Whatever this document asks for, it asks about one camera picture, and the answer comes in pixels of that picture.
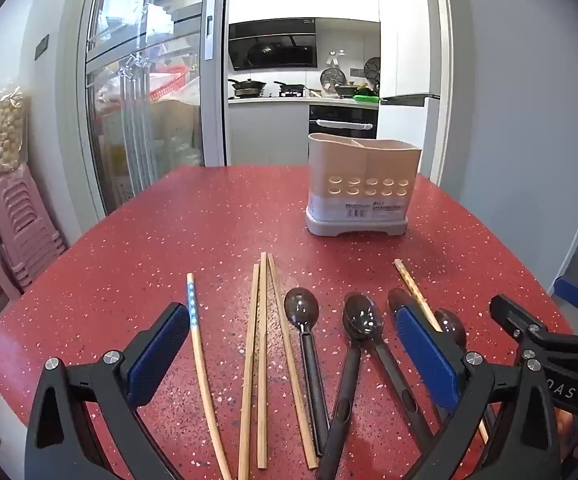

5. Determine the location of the white refrigerator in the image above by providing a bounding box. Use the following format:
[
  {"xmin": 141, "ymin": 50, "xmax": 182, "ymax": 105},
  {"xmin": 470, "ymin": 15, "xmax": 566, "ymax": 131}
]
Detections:
[{"xmin": 376, "ymin": 0, "xmax": 442, "ymax": 181}]

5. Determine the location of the black wok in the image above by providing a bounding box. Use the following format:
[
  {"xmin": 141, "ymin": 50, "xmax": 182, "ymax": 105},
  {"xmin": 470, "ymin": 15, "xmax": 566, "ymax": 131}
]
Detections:
[{"xmin": 228, "ymin": 78, "xmax": 267, "ymax": 98}]

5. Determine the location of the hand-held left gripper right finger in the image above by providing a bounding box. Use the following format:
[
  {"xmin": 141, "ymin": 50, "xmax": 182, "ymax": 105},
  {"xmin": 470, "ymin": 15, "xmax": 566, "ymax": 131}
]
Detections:
[{"xmin": 395, "ymin": 306, "xmax": 562, "ymax": 480}]

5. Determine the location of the blue patterned bamboo chopstick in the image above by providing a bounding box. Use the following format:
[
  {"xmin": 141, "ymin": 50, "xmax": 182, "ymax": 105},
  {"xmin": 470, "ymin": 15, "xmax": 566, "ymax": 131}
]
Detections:
[{"xmin": 187, "ymin": 273, "xmax": 232, "ymax": 480}]

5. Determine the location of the orange patterned bamboo chopstick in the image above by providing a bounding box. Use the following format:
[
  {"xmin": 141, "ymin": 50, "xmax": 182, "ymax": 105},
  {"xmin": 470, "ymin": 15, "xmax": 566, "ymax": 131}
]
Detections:
[{"xmin": 393, "ymin": 258, "xmax": 490, "ymax": 445}]

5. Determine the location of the dark translucent plastic spoon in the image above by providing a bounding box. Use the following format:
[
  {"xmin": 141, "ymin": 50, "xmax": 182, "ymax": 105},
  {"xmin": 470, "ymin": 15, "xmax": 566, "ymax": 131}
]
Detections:
[
  {"xmin": 316, "ymin": 292, "xmax": 384, "ymax": 476},
  {"xmin": 346, "ymin": 294, "xmax": 440, "ymax": 448},
  {"xmin": 433, "ymin": 309, "xmax": 468, "ymax": 350},
  {"xmin": 284, "ymin": 287, "xmax": 331, "ymax": 456},
  {"xmin": 387, "ymin": 287, "xmax": 411, "ymax": 313}
]

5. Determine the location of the round metal strainer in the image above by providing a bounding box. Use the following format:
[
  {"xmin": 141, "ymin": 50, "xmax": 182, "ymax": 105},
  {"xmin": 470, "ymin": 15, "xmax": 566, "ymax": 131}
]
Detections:
[{"xmin": 320, "ymin": 67, "xmax": 347, "ymax": 96}]

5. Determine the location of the stack of pink plastic stools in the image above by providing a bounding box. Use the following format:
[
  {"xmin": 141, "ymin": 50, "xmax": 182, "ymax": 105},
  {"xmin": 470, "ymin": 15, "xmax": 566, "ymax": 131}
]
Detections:
[{"xmin": 0, "ymin": 165, "xmax": 67, "ymax": 288}]

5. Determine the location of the beige plastic utensil holder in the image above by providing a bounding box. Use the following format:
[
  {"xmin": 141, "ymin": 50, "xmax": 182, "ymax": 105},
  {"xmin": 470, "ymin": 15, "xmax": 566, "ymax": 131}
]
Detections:
[{"xmin": 305, "ymin": 132, "xmax": 422, "ymax": 237}]

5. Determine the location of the grey kitchen cabinet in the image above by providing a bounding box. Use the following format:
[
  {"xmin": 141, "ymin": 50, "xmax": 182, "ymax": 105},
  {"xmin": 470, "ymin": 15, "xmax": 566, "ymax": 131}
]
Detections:
[{"xmin": 228, "ymin": 97, "xmax": 310, "ymax": 166}]

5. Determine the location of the black built-in oven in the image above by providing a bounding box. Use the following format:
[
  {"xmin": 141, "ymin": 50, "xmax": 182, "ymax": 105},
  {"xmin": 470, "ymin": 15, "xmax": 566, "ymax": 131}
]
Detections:
[{"xmin": 309, "ymin": 104, "xmax": 379, "ymax": 165}]

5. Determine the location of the plain bamboo chopstick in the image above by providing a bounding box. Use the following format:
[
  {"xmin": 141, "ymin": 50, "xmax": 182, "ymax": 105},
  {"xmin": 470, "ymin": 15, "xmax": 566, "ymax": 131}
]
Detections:
[
  {"xmin": 238, "ymin": 263, "xmax": 261, "ymax": 480},
  {"xmin": 267, "ymin": 253, "xmax": 319, "ymax": 471},
  {"xmin": 257, "ymin": 252, "xmax": 269, "ymax": 470}
]

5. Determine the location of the sliding glass door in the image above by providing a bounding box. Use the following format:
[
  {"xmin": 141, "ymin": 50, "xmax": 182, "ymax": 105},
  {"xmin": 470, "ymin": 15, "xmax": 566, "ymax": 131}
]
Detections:
[{"xmin": 76, "ymin": 0, "xmax": 230, "ymax": 211}]

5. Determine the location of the bag of pale round produce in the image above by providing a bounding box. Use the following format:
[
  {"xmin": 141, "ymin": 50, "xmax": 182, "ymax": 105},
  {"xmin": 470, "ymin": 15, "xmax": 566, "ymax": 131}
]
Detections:
[{"xmin": 0, "ymin": 85, "xmax": 32, "ymax": 181}]

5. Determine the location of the black range hood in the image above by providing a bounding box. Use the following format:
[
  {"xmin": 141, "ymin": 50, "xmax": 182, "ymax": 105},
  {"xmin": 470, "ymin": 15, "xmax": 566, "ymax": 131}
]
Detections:
[{"xmin": 228, "ymin": 17, "xmax": 317, "ymax": 72}]

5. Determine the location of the red plastic basket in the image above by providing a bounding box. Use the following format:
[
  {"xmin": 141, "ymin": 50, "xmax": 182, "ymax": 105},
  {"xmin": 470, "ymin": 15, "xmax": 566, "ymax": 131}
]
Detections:
[{"xmin": 146, "ymin": 72, "xmax": 190, "ymax": 103}]

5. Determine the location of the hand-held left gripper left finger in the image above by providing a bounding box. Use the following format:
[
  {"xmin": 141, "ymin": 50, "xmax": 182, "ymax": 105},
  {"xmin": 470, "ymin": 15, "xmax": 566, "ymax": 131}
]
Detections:
[{"xmin": 24, "ymin": 302, "xmax": 192, "ymax": 480}]

